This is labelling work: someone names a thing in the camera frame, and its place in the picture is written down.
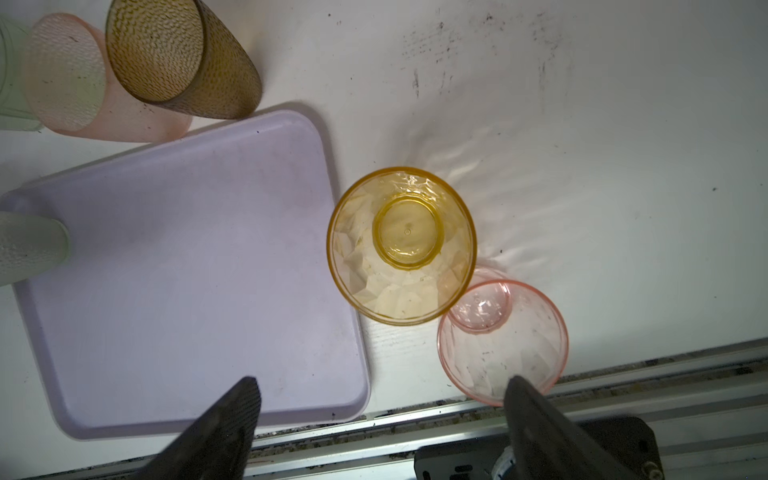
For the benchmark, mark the pale pink textured glass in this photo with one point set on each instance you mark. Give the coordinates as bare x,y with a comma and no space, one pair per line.
71,88

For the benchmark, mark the lavender plastic tray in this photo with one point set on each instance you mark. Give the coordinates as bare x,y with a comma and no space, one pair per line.
193,264

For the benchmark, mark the dark amber textured glass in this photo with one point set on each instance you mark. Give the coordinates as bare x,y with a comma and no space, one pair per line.
180,56

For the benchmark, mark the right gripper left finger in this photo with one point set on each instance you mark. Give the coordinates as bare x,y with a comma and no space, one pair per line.
215,446

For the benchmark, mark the small bright green glass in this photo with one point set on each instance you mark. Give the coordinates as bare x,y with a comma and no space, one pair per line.
16,115

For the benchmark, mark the pale green short glass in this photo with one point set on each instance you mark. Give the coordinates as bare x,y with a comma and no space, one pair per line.
30,245

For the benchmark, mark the pink faceted glass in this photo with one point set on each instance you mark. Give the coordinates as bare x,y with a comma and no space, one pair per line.
501,328

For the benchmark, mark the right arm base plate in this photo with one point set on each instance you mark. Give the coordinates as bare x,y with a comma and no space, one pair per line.
629,440

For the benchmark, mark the aluminium front rail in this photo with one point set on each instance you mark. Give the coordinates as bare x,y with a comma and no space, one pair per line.
707,409

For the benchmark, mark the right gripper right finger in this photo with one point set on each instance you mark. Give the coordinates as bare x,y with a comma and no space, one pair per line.
546,444

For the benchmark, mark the yellow faceted glass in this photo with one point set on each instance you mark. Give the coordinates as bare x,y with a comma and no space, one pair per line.
401,246

